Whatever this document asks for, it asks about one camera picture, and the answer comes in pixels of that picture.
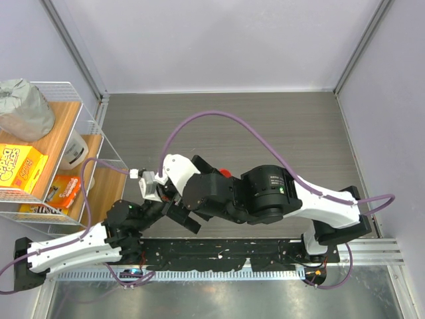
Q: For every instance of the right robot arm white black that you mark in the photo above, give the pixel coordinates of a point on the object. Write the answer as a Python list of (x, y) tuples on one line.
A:
[(267, 194)]

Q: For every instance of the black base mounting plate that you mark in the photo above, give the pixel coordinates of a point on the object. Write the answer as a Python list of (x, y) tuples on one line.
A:
[(224, 255)]

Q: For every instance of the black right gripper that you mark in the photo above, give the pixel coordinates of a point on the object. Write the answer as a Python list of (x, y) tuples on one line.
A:
[(205, 168)]

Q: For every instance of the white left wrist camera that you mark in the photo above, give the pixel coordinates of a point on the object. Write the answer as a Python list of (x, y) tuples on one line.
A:
[(147, 184)]

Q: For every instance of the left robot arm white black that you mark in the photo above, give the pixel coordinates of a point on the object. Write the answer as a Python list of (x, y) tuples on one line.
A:
[(115, 240)]

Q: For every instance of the yellow black candy bag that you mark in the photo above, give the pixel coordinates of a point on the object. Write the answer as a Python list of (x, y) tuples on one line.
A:
[(42, 209)]

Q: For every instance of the white wire shelf rack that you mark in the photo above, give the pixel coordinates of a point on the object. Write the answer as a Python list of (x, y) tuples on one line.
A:
[(103, 175)]

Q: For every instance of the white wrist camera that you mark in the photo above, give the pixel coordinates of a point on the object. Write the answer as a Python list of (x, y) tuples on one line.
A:
[(178, 170), (147, 184)]

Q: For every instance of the yellow snack box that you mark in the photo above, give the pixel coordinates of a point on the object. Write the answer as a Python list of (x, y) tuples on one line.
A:
[(21, 166)]

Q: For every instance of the white pump bottle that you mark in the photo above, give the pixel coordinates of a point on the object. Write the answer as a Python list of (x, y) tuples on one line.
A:
[(75, 151)]

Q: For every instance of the orange snack box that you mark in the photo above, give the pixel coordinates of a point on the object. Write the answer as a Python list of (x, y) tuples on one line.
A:
[(63, 191)]

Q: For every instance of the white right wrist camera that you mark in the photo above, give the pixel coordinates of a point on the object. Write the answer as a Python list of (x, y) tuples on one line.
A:
[(178, 170)]

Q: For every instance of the grey crumpled bag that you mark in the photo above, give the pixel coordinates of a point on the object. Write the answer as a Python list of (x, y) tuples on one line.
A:
[(25, 112)]

